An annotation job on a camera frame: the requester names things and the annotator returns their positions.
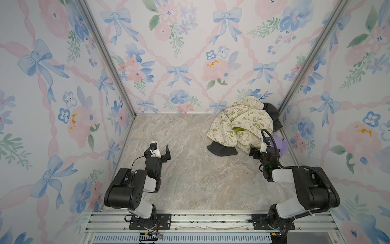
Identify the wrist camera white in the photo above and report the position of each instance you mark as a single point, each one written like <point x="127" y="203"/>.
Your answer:
<point x="154" y="149"/>
<point x="267" y="142"/>

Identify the lime green cloth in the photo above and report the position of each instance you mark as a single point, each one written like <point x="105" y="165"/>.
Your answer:
<point x="238" y="129"/>

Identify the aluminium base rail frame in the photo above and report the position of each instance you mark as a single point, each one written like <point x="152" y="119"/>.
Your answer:
<point x="207" y="227"/>

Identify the left corner aluminium post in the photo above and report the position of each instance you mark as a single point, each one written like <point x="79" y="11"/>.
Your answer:
<point x="91" y="24"/>

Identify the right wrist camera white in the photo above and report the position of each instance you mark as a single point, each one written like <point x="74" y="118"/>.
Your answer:
<point x="267" y="142"/>

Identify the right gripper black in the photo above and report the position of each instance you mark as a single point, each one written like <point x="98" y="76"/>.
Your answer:
<point x="259" y="155"/>

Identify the black cloth at corner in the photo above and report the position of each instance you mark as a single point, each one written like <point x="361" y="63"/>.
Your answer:
<point x="274" y="113"/>

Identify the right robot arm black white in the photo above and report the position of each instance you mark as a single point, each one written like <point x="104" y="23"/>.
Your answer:
<point x="314" y="192"/>

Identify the purple cloth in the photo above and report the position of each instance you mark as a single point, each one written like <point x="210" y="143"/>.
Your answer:
<point x="281" y="144"/>

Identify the right corner aluminium post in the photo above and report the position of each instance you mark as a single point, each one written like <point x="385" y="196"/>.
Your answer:
<point x="325" y="34"/>

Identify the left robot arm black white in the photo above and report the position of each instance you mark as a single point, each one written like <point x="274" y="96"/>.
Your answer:
<point x="128" y="186"/>

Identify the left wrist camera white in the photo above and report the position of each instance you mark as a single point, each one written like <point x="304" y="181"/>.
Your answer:
<point x="154" y="149"/>

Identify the dark grey cloth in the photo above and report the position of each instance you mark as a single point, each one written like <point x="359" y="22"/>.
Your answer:
<point x="221" y="150"/>

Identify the corner aluminium post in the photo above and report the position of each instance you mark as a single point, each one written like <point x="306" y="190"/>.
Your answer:
<point x="325" y="34"/>
<point x="91" y="24"/>

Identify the cream green printed cloth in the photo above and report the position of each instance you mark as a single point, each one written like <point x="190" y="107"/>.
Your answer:
<point x="246" y="113"/>

